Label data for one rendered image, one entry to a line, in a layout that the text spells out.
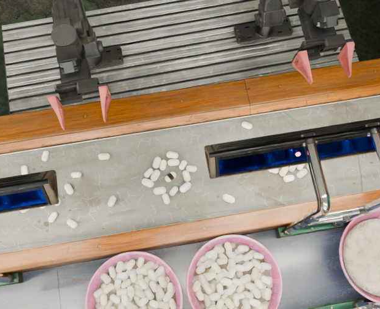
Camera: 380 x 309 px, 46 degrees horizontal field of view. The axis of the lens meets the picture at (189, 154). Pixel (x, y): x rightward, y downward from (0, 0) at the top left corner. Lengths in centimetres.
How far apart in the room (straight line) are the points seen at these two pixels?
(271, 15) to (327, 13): 43
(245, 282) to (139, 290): 30
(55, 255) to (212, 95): 66
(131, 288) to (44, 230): 31
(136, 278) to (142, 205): 21
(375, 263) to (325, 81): 57
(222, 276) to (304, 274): 26
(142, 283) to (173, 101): 55
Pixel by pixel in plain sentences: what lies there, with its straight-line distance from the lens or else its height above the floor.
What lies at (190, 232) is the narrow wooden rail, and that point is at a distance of 131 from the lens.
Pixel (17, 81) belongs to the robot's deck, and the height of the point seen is 67.
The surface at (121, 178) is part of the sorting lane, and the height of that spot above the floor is 74.
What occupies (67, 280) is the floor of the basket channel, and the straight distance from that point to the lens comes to 143.
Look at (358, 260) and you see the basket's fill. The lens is 142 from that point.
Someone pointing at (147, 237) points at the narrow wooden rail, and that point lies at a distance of 131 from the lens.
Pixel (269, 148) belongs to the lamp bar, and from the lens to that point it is 102.
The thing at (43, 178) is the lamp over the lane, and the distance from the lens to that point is 103.
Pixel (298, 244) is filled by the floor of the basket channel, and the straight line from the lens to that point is 143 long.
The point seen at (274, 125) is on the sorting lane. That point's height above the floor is 74.
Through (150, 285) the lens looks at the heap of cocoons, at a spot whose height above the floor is 74.
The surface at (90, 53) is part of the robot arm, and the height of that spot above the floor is 80.
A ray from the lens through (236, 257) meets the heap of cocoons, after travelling 133.
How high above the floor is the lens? 206
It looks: 74 degrees down
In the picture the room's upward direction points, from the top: 2 degrees clockwise
